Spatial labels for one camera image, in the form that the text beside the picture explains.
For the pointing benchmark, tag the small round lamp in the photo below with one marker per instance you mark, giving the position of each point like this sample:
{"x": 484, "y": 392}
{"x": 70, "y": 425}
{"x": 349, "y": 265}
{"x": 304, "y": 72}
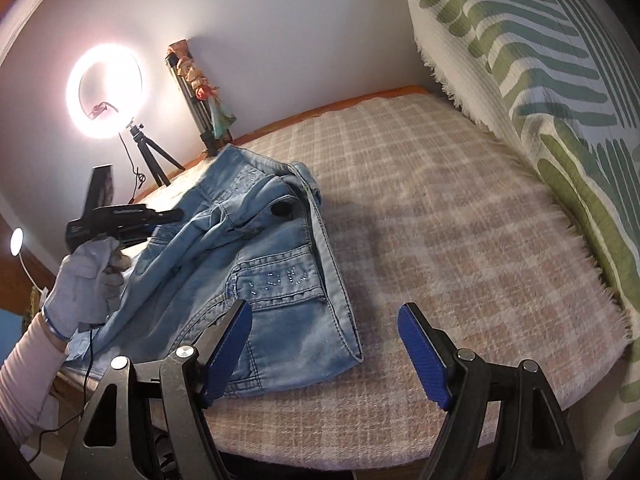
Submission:
{"x": 17, "y": 241}

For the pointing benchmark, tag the green patterned fringed throw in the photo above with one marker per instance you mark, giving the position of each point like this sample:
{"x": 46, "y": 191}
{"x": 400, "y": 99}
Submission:
{"x": 540, "y": 85}

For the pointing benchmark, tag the orange wooden bed frame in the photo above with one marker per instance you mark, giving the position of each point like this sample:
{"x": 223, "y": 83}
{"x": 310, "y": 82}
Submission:
{"x": 310, "y": 110}

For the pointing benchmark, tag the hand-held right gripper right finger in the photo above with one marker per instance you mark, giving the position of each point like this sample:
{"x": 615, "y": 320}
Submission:
{"x": 422, "y": 350}

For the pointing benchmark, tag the person's left hand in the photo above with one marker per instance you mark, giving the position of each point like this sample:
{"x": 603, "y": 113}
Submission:
{"x": 80, "y": 285}

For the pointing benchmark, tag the pink plaid blanket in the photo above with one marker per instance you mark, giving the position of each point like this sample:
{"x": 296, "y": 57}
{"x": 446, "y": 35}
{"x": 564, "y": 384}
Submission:
{"x": 440, "y": 240}

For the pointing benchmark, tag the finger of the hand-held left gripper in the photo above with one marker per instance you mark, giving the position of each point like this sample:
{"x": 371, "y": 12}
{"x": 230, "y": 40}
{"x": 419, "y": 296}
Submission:
{"x": 167, "y": 216}

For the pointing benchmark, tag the small black tripod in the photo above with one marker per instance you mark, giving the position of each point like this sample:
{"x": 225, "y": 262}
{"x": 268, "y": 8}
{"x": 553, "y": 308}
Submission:
{"x": 150, "y": 152}

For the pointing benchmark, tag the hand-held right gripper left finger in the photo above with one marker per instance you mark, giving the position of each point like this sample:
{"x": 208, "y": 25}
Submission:
{"x": 234, "y": 332}

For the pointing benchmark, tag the light blue denim pants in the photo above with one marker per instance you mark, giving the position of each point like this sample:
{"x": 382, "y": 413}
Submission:
{"x": 210, "y": 260}

